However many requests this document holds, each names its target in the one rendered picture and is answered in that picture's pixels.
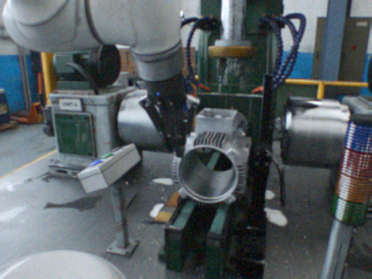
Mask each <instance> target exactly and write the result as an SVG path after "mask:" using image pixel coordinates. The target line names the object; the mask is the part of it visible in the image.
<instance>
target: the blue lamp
mask: <svg viewBox="0 0 372 279"><path fill-rule="evenodd" d="M347 124H348V125H347V128H346V135H345V142H344V145H345V146H346V147H347V148H350V149H352V150H355V151H359V152H365V153H371V154H372V125H362V124H359V123H355V122H352V121H351V120H350V119H348V123H347Z"/></svg>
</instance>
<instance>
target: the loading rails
mask: <svg viewBox="0 0 372 279"><path fill-rule="evenodd" d="M203 164H204V165H205V166H206V167H208V168H209V169H212V170H214V171H217V172H222V171H223V152H221V151H220V150H217V149H215V148H212V149H211V151H210V153H209V155H208V156H207V158H206V159H205V160H204V163H203ZM245 180H247V182H246V187H250V188H251V186H252V179H250V178H247V179H245ZM235 195H236V196H237V197H236V200H235V201H234V202H233V203H230V205H228V204H223V203H221V205H220V207H219V202H218V204H217V207H216V208H215V204H214V205H213V204H212V203H211V204H210V208H209V207H208V205H207V207H205V206H206V203H204V205H203V207H202V202H201V204H200V206H198V202H197V203H196V201H195V200H194V202H193V203H192V199H187V197H186V198H184V199H183V198H182V199H181V200H180V202H179V203H178V206H177V207H176V208H175V210H174V212H173V214H172V215H171V217H170V218H169V220H168V222H167V224H165V226H164V238H165V244H163V246H162V247H161V248H160V249H159V252H158V258H159V259H162V260H166V269H167V270H169V269H170V271H176V272H182V270H183V268H184V265H185V262H186V261H187V258H188V255H189V253H190V252H195V253H201V254H204V255H206V276H205V277H207V278H209V279H223V275H224V272H228V273H230V272H231V273H234V274H238V265H239V258H237V257H230V256H229V255H228V253H229V250H230V243H231V241H232V237H233V234H235V235H238V234H239V235H243V233H244V226H245V223H241V222H236V216H237V211H238V209H239V207H242V208H248V205H249V198H246V197H242V198H241V196H242V194H241V193H235ZM206 212H210V213H216V214H215V216H214V220H213V223H212V227H211V228H210V230H209V232H199V231H198V230H199V229H200V226H201V224H202V222H203V219H204V217H205V214H206Z"/></svg>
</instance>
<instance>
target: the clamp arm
mask: <svg viewBox="0 0 372 279"><path fill-rule="evenodd" d="M273 77H274V75H272V74H264V77H263V92H262V113H261V129H260V136H259V142H261V141H265V142H267V143H268V141H269V128H270V122H271V108H272V89H273Z"/></svg>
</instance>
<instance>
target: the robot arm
mask: <svg viewBox="0 0 372 279"><path fill-rule="evenodd" d="M180 8H181V5H180V1H179V0H7V3H6V6H5V8H4V9H3V21H4V25H5V28H6V29H7V32H8V34H9V36H10V37H11V38H12V39H13V40H14V41H15V42H16V43H17V44H18V45H20V46H23V47H25V48H26V49H29V50H33V51H39V52H46V53H58V52H67V51H80V50H88V49H91V48H93V47H99V46H103V45H121V46H124V47H130V54H131V56H132V57H133V59H134V64H135V68H136V70H137V74H138V75H139V77H141V78H143V81H144V84H145V89H146V91H147V95H142V97H141V98H140V101H139V103H138V104H139V105H140V107H142V108H143V109H144V110H145V112H146V113H147V115H148V116H149V118H150V119H151V121H152V123H153V124H154V127H155V128H156V130H157V131H158V134H160V135H162V134H166V135H167V136H168V138H169V142H170V145H173V146H174V150H175V155H176V158H183V156H184V151H185V148H184V146H185V145H186V143H187V138H186V136H187V137H189V136H190V135H191V134H192V128H193V123H194V115H195V111H196V109H197V108H198V105H199V102H200V97H192V96H190V95H189V94H188V91H187V90H186V88H185V87H184V77H183V68H184V54H183V46H182V44H183V43H182V40H181V38H180V26H181V22H182V19H181V11H180ZM185 101H187V107H188V109H189V111H188V115H187V125H186V128H185V127H184V118H183V112H182V109H181V107H182V106H183V104H184V102H185ZM156 107H159V110H157V109H156ZM170 111H171V113H170ZM171 114H172V115H171ZM161 116H162V117H161ZM172 116H173V118H174V123H175V127H174V124H173V119H172ZM174 129H175V130H174ZM0 279H128V278H127V277H126V276H125V275H124V273H122V272H121V271H120V270H119V269H118V268H117V267H116V266H114V265H113V264H111V262H108V261H107V260H105V259H103V258H102V257H98V256H96V255H91V254H90V253H87V252H78V251H71V250H60V251H57V250H54V251H46V252H39V253H35V254H31V255H29V256H25V257H22V258H19V259H16V260H15V261H13V262H10V263H8V264H7V265H4V266H3V267H1V268H0Z"/></svg>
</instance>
